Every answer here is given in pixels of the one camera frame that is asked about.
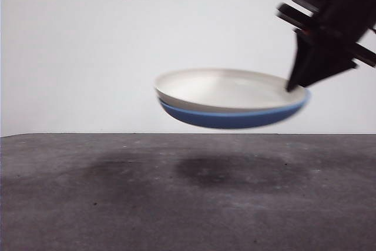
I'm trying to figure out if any white round plate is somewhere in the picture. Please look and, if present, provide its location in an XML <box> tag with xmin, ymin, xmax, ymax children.
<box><xmin>154</xmin><ymin>68</ymin><xmax>309</xmax><ymax>113</ymax></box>

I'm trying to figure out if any blue round plate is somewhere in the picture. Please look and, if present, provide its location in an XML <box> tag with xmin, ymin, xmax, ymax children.
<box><xmin>158</xmin><ymin>91</ymin><xmax>312</xmax><ymax>130</ymax></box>

